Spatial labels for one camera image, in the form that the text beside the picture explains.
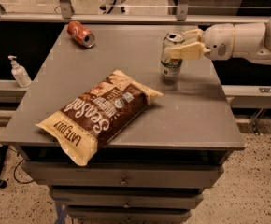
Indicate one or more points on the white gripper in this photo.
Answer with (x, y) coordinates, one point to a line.
(219, 42)

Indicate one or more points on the green white 7up can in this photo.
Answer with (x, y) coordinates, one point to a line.
(170, 67)

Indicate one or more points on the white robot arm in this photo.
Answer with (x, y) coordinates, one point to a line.
(252, 42)

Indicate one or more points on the red soda can lying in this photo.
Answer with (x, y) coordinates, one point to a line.
(81, 34)

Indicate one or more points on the brown sea salt chip bag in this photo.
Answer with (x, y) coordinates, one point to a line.
(90, 121)

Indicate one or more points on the grey drawer cabinet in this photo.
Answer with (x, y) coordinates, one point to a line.
(156, 168)

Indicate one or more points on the white pump sanitizer bottle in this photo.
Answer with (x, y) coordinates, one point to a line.
(19, 73)

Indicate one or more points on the grey metal railing frame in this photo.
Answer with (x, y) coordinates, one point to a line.
(197, 12)

